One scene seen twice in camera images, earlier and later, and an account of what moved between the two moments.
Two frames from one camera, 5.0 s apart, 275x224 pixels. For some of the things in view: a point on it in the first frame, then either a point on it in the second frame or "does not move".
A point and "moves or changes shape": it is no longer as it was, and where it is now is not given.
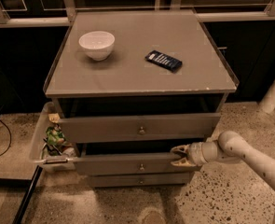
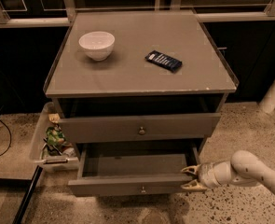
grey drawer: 129,164 moves or changes shape
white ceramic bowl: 98,44 does not move
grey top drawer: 142,127 does not move
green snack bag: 55,135 does not move
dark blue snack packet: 165,61 does not move
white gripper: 195,154 -> 207,175
